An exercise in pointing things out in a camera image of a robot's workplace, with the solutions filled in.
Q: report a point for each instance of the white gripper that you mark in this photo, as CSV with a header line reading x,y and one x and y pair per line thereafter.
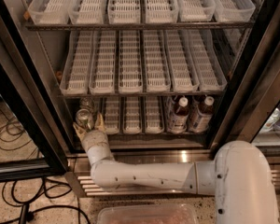
x,y
94,138

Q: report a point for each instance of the green 7up can front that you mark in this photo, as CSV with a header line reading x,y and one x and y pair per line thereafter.
x,y
84,119

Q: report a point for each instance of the green 7up can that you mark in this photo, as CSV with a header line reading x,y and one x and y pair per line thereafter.
x,y
87,103
84,119

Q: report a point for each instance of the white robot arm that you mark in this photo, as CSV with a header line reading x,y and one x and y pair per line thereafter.
x,y
239,177

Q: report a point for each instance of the green 7up can rear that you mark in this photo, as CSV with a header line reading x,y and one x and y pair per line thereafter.
x,y
87,103

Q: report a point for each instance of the bottom shelf tray two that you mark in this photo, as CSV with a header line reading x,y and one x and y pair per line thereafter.
x,y
110,112

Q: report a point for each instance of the shelf tray two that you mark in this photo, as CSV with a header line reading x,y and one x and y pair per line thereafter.
x,y
110,112
87,11
102,80

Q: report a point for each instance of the bottom shelf tray three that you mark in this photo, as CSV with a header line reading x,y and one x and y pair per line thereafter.
x,y
131,116

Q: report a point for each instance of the shelf tray three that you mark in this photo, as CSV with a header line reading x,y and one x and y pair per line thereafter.
x,y
130,66
124,11
131,116

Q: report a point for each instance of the middle shelf tray one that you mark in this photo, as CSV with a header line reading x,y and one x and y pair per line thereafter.
x,y
77,67

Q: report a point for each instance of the shelf tray one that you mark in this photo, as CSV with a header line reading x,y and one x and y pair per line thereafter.
x,y
77,67
49,12

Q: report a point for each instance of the bottom shelf tray four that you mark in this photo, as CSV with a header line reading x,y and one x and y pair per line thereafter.
x,y
153,115

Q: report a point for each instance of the shelf tray four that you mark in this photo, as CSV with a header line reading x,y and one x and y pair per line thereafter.
x,y
155,62
161,11
153,115

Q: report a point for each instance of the open left fridge door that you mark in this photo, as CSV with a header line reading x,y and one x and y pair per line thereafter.
x,y
21,102

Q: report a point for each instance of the middle shelf tray two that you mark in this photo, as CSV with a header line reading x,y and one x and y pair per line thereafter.
x,y
102,80

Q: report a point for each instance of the middle shelf tray three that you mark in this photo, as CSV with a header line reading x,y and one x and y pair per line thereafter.
x,y
130,66

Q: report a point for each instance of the middle shelf tray four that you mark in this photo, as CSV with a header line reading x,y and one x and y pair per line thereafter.
x,y
155,62

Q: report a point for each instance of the stainless steel fridge cabinet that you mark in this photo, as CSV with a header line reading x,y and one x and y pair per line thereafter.
x,y
40,53

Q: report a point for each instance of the middle shelf tray five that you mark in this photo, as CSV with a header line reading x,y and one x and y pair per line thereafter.
x,y
181,67

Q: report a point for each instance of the shelf tray five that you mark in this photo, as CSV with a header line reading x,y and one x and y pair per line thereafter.
x,y
196,10
181,67

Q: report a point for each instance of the top shelf tray three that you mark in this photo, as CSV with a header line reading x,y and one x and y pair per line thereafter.
x,y
124,11

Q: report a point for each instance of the top shelf tray two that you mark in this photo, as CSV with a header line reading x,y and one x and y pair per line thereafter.
x,y
87,11

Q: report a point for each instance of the top shelf tray one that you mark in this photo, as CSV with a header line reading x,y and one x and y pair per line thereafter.
x,y
49,12

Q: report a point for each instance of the middle shelf tray six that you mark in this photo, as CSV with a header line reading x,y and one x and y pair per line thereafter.
x,y
208,69

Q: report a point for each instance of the shelf tray six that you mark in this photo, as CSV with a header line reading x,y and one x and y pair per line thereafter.
x,y
233,10
208,69

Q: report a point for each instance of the top shelf tray four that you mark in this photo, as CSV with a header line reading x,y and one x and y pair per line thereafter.
x,y
161,11

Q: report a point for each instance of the top shelf tray five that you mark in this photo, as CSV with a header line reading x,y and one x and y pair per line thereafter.
x,y
196,10

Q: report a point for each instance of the right glass fridge door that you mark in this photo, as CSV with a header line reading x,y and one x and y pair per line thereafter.
x,y
254,89

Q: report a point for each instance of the white can behind glass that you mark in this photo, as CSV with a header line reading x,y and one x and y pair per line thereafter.
x,y
268,125

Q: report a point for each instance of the top shelf tray six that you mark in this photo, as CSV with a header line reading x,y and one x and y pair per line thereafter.
x,y
233,10

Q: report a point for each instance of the left tea bottle white cap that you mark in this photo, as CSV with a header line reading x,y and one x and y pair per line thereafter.
x,y
178,116

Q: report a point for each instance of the tea bottle white cap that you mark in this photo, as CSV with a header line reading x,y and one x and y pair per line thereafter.
x,y
178,116
202,115

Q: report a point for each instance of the right tea bottle white cap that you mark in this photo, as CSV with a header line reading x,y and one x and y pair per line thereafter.
x,y
202,115

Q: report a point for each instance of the clear plastic bin on floor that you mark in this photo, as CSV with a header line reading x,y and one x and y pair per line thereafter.
x,y
170,213

